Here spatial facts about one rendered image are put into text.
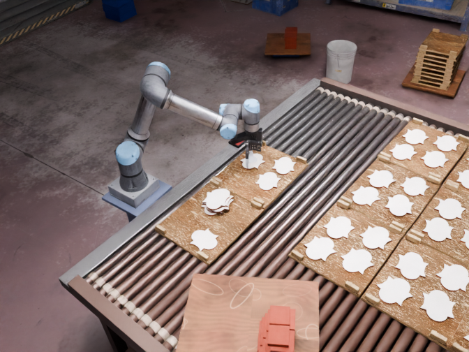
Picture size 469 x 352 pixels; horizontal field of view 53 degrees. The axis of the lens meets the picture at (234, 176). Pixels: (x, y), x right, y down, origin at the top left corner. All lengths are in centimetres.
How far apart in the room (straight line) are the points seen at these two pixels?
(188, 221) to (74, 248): 150
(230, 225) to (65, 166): 239
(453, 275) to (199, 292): 104
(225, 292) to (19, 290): 195
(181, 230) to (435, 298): 113
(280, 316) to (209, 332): 30
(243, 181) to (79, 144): 241
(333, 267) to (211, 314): 59
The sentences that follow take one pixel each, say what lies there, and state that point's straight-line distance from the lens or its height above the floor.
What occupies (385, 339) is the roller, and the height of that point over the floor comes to 92.
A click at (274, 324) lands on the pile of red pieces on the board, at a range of 163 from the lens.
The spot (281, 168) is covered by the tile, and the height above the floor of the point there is 95.
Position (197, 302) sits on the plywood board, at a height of 104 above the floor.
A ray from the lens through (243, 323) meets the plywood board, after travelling 181.
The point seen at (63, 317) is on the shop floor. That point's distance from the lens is 330.
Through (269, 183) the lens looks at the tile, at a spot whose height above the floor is 95.
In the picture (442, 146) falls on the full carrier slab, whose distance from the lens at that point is 280.
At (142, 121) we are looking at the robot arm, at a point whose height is 126.
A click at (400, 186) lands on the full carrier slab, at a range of 250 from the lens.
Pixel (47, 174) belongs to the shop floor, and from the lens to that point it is 434.
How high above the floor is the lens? 260
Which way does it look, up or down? 42 degrees down
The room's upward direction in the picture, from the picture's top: 4 degrees counter-clockwise
